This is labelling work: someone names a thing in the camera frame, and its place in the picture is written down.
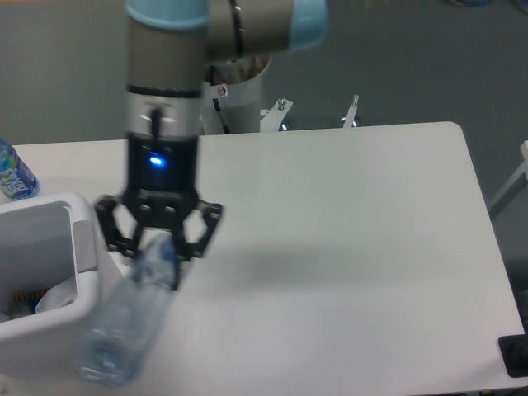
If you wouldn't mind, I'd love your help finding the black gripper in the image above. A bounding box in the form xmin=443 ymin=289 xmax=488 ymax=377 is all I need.
xmin=94 ymin=132 xmax=224 ymax=291

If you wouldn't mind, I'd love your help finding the clear plastic bottle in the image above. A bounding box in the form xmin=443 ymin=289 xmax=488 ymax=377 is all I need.
xmin=75 ymin=232 xmax=178 ymax=388

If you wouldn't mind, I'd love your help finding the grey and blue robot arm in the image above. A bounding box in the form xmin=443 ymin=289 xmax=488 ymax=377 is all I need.
xmin=95 ymin=1 xmax=328 ymax=290

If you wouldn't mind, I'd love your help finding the white plastic trash can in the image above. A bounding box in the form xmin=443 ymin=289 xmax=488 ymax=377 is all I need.
xmin=1 ymin=192 xmax=123 ymax=381

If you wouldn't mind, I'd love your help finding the blue labelled water bottle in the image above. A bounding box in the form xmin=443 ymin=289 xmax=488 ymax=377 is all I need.
xmin=1 ymin=139 xmax=40 ymax=200

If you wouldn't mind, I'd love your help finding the blue snack packet in bin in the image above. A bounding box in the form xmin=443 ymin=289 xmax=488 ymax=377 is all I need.
xmin=9 ymin=290 xmax=47 ymax=319

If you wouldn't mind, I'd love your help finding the black clamp at table edge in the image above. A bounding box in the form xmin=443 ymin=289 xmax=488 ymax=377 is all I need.
xmin=498 ymin=334 xmax=527 ymax=378

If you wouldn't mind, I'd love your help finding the black cable on pedestal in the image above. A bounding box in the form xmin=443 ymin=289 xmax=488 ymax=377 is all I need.
xmin=205 ymin=64 xmax=232 ymax=135

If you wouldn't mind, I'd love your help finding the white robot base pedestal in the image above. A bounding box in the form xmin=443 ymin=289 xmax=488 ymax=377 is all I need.
xmin=200 ymin=54 xmax=271 ymax=135

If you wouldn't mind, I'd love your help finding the white base bracket left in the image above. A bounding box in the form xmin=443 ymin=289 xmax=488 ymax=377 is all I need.
xmin=260 ymin=97 xmax=294 ymax=133

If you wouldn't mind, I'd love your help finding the white base bracket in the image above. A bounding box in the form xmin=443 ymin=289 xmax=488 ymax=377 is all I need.
xmin=260 ymin=97 xmax=294 ymax=133
xmin=342 ymin=94 xmax=360 ymax=128

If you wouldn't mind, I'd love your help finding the white base bracket right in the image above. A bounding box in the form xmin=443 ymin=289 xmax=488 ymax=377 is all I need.
xmin=342 ymin=94 xmax=360 ymax=128

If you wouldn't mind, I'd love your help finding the white metal frame right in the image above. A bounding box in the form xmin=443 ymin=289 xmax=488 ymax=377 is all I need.
xmin=488 ymin=140 xmax=527 ymax=220

